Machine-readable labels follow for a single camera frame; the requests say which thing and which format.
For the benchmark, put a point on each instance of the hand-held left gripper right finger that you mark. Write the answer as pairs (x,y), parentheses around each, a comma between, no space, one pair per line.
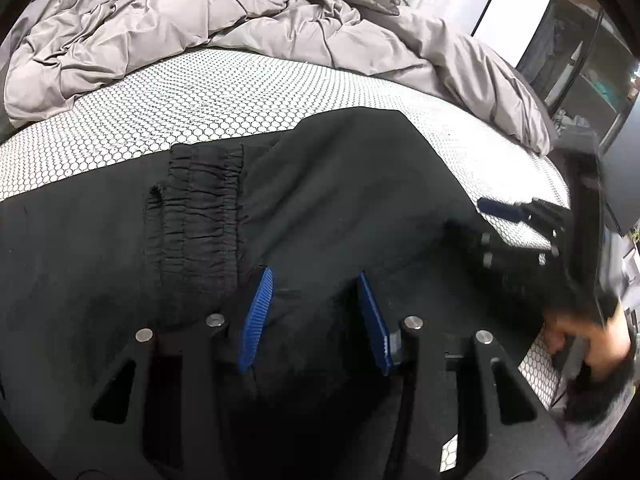
(374,325)

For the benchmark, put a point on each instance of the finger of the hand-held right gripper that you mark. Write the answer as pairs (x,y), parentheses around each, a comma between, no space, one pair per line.
(500,207)
(510,255)

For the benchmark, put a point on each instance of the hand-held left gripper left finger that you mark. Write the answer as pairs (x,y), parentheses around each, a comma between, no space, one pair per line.
(256,320)

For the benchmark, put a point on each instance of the black pants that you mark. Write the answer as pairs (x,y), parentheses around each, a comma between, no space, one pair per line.
(350,185)

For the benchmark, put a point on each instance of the person's right forearm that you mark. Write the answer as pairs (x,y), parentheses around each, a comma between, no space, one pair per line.
(605,395)

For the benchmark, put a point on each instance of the person's right hand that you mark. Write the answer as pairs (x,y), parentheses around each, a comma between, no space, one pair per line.
(600,345)

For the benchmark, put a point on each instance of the teal folded cloth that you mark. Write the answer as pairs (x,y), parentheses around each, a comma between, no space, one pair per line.
(607,92)

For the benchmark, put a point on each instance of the dark glass wardrobe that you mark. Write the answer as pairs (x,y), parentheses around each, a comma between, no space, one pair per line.
(575,60)

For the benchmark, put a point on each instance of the honeycomb patterned mattress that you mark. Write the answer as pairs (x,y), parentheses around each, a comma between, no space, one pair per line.
(200,100)

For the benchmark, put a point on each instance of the grey duvet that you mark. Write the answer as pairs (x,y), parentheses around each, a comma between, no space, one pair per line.
(200,15)

